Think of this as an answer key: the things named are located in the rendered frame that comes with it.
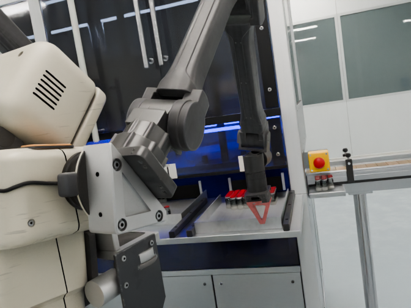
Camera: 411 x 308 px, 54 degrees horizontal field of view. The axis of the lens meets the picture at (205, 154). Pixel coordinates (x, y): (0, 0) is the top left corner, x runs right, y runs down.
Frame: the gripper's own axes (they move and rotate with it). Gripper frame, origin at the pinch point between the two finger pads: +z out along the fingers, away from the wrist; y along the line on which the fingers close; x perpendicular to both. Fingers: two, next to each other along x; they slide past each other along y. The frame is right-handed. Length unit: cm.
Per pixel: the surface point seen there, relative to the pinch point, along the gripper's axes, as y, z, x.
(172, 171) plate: 38, -11, 39
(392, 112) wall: 498, 17, -122
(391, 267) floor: 166, 92, -55
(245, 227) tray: 0.6, 1.6, 5.2
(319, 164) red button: 34.4, -8.3, -17.5
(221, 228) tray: 0.7, 1.7, 12.4
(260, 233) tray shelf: -2.1, 2.8, 0.5
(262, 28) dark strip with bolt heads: 38, -59, -4
